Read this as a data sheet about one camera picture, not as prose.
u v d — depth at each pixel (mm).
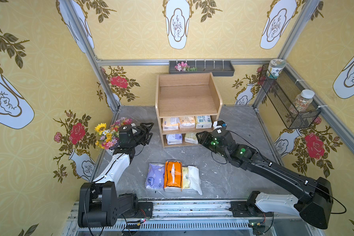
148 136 811
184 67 878
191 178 781
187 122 836
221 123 682
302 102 657
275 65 846
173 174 786
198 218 728
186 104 783
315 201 383
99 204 409
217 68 926
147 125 768
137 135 729
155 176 803
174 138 924
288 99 858
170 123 830
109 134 836
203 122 835
